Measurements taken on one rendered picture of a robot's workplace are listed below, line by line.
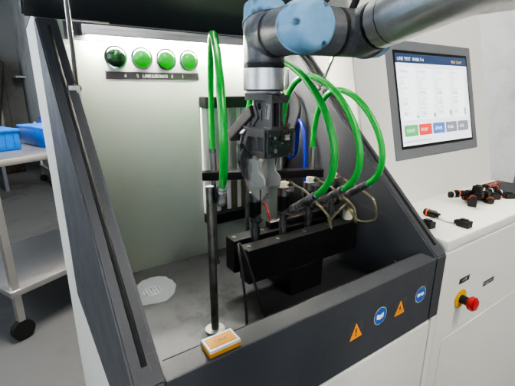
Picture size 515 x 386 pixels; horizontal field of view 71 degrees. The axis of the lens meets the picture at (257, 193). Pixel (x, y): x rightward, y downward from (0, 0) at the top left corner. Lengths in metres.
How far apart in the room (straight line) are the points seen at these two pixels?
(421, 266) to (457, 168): 0.62
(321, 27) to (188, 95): 0.51
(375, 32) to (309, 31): 0.11
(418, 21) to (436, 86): 0.77
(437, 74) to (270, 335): 1.01
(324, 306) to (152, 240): 0.55
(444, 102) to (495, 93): 1.38
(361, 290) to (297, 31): 0.46
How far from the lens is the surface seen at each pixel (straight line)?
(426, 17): 0.56
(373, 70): 1.09
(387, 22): 0.60
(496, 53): 2.78
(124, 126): 0.94
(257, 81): 0.66
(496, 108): 2.70
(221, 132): 0.56
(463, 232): 0.99
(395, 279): 0.78
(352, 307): 0.71
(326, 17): 0.58
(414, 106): 1.21
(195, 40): 0.98
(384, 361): 0.89
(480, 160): 1.54
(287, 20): 0.57
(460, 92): 1.45
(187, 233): 1.07
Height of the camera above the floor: 1.31
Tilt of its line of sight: 16 degrees down
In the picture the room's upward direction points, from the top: straight up
